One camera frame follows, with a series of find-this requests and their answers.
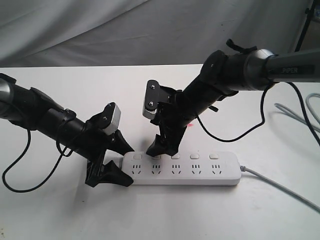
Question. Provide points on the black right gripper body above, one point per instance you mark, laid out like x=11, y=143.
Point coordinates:
x=176, y=108

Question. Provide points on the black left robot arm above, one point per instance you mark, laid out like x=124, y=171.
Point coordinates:
x=33, y=110

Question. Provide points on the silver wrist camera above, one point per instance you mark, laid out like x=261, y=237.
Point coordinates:
x=110, y=120
x=151, y=99

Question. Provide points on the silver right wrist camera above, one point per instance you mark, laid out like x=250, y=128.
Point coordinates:
x=151, y=99

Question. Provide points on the black tripod stand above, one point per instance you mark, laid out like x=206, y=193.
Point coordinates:
x=308, y=15

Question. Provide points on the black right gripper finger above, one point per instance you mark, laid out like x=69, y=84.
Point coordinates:
x=173, y=140
x=158, y=146

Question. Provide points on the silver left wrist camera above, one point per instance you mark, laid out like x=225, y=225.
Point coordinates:
x=110, y=120

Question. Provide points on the white backdrop cloth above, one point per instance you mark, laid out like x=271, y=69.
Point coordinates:
x=70, y=33

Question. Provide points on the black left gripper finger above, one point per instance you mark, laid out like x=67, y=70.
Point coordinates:
x=110, y=173
x=118, y=144

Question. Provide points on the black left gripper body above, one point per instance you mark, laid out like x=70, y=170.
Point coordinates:
x=94, y=142

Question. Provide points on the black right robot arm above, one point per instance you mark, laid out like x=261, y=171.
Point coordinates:
x=221, y=76

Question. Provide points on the white five-outlet power strip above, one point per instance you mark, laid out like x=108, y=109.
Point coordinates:
x=198, y=168

